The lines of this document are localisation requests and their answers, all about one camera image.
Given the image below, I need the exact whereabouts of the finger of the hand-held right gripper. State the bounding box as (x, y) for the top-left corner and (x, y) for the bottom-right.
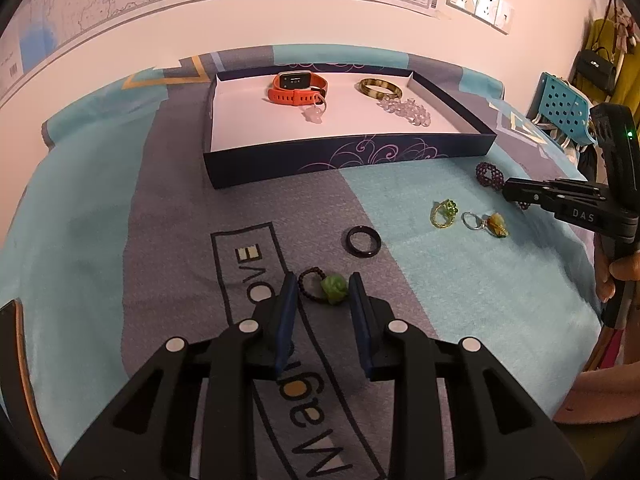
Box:
(502, 177), (618, 235)
(542, 178), (610, 202)

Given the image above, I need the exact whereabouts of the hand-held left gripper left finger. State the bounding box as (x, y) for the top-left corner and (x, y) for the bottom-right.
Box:
(59, 272), (301, 480)

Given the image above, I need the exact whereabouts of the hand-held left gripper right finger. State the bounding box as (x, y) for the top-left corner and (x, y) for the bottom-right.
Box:
(348, 272), (586, 480)

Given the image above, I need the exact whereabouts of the dark bead bracelet green pendant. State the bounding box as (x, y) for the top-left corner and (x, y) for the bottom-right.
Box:
(297, 267), (349, 307)

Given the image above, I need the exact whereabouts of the purple bead bracelet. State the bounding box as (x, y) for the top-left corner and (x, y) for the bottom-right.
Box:
(474, 161), (531, 210)

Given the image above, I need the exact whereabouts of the keyring with yellow pendant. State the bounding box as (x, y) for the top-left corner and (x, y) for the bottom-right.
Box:
(461, 211), (510, 238)

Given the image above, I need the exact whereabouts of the black ring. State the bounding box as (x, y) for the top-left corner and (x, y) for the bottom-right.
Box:
(345, 226), (383, 257)

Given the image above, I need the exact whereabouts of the gold ring with green beads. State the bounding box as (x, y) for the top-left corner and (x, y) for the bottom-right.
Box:
(430, 201), (460, 228)

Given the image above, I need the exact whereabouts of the navy jewelry box tray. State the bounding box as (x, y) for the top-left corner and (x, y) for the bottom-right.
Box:
(203, 64), (498, 190)

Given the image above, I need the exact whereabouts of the person's right hand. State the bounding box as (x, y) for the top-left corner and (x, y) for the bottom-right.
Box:
(594, 240), (640, 306)

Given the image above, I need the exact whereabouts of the yellow garment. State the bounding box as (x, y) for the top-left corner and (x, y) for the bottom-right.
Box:
(584, 16), (640, 133)

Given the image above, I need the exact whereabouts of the blue perforated plastic chair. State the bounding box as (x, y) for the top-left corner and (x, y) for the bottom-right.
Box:
(535, 72), (597, 145)

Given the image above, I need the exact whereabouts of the black handbag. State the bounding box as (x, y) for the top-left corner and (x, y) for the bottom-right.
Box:
(574, 46), (619, 97)

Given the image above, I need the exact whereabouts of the amber bangle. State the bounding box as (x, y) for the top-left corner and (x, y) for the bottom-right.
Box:
(356, 78), (403, 101)

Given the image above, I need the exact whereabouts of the printed blue grey blanket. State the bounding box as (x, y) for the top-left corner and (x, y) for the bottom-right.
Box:
(0, 45), (606, 480)

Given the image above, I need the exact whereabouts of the orange smartwatch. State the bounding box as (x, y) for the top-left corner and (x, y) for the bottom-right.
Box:
(270, 72), (329, 106)

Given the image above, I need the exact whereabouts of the black phone with orange edge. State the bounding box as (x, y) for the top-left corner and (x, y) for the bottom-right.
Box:
(0, 298), (56, 467)

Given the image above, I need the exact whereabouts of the clear crystal bead bracelet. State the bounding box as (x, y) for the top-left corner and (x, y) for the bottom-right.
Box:
(376, 97), (433, 127)

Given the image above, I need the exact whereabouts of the pink charm with clear ring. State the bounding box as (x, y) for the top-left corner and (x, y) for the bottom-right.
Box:
(300, 97), (330, 125)

